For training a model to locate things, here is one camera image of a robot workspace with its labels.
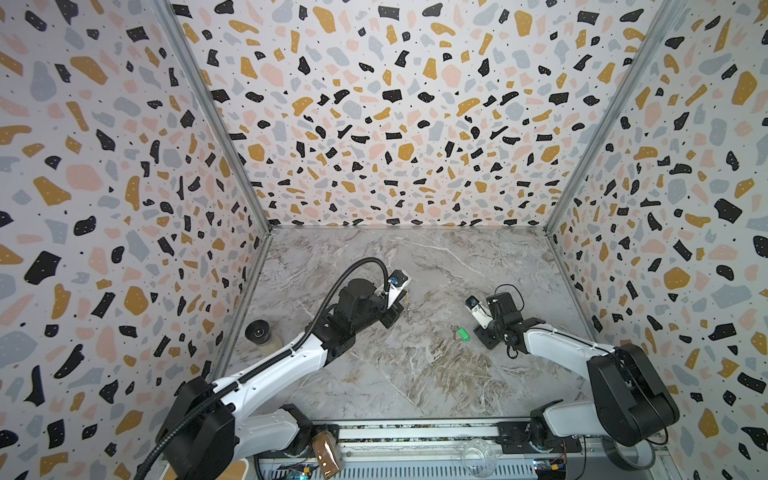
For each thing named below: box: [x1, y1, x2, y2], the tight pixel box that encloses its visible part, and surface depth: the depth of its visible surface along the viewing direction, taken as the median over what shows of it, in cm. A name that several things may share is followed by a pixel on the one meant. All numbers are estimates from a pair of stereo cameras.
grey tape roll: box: [601, 435, 656, 471], surface depth 71 cm
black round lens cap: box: [244, 319, 271, 344], surface depth 81 cm
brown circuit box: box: [312, 430, 342, 480], surface depth 70 cm
